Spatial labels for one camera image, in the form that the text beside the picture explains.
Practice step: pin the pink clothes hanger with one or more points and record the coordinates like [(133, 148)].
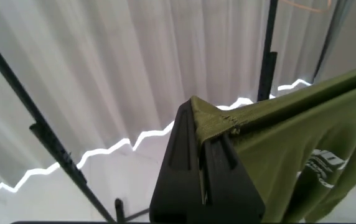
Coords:
[(308, 8)]

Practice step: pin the green long-sleeved shirt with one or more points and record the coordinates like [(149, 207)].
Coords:
[(274, 143)]

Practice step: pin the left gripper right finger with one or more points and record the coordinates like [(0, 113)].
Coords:
[(231, 193)]

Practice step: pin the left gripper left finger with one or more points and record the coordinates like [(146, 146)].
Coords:
[(178, 174)]

